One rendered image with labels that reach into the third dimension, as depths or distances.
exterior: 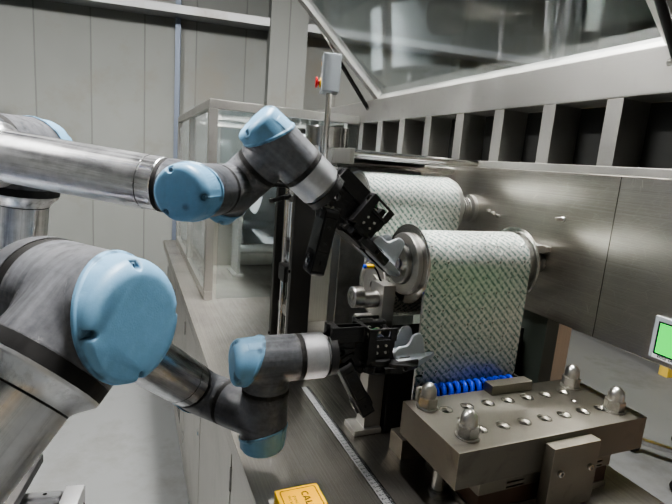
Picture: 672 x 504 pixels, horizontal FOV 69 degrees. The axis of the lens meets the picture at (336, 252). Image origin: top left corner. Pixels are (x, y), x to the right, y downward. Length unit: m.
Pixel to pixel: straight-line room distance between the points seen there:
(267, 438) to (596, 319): 0.63
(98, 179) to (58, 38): 3.96
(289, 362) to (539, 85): 0.78
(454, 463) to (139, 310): 0.50
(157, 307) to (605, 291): 0.78
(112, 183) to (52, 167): 0.09
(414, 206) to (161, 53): 3.62
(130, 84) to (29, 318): 4.08
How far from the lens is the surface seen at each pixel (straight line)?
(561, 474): 0.90
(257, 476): 0.90
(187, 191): 0.63
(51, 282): 0.50
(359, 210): 0.80
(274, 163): 0.75
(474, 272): 0.93
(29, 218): 0.99
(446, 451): 0.80
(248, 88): 4.47
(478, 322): 0.97
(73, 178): 0.74
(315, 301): 1.61
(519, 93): 1.22
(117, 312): 0.47
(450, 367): 0.96
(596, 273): 1.03
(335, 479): 0.90
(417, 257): 0.86
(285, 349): 0.77
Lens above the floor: 1.43
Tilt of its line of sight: 10 degrees down
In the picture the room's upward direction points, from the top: 5 degrees clockwise
